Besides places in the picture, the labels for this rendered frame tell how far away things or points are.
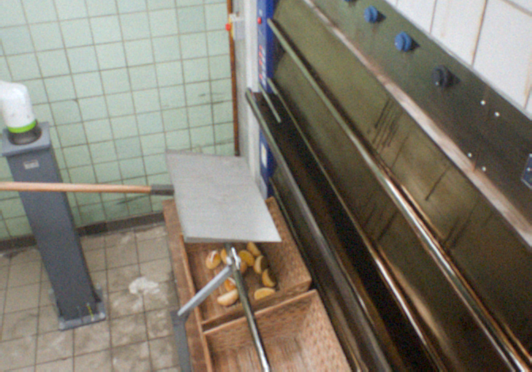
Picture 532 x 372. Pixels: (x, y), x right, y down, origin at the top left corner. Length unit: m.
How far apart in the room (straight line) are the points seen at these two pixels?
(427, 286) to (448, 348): 0.15
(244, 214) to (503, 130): 1.28
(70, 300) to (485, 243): 2.53
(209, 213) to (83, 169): 1.62
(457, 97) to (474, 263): 0.32
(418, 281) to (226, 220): 0.88
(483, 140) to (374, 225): 0.57
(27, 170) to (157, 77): 0.98
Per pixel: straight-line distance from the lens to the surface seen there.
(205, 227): 2.02
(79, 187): 2.08
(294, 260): 2.44
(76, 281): 3.18
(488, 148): 1.10
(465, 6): 1.09
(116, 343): 3.26
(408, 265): 1.46
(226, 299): 2.51
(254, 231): 2.06
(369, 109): 1.51
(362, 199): 1.64
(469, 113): 1.13
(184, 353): 2.23
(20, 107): 2.57
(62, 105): 3.34
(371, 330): 1.42
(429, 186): 1.28
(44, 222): 2.89
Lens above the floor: 2.56
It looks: 37 degrees down
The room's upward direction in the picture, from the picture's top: 1 degrees counter-clockwise
